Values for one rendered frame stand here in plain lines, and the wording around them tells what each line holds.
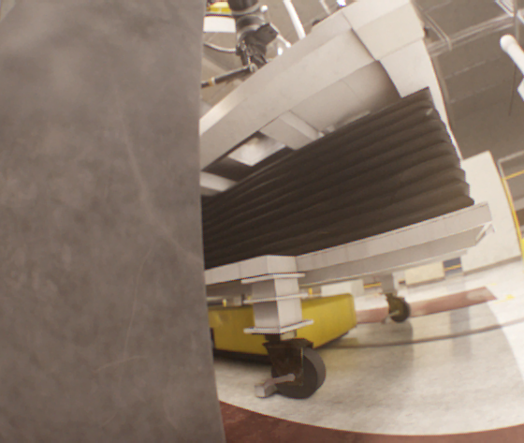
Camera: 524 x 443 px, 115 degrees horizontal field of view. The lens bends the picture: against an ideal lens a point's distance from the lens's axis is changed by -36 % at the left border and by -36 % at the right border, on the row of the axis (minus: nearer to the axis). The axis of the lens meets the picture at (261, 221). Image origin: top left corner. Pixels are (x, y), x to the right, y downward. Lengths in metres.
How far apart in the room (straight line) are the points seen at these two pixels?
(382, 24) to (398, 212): 0.44
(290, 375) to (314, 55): 0.79
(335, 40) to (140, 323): 0.57
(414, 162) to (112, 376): 0.72
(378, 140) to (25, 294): 0.79
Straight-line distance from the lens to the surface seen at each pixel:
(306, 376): 0.76
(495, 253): 5.32
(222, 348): 1.39
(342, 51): 0.61
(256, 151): 1.18
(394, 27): 0.59
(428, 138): 0.73
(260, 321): 0.76
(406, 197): 0.71
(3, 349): 0.19
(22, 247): 0.19
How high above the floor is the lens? 0.31
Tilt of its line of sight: 17 degrees up
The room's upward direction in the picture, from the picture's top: 7 degrees counter-clockwise
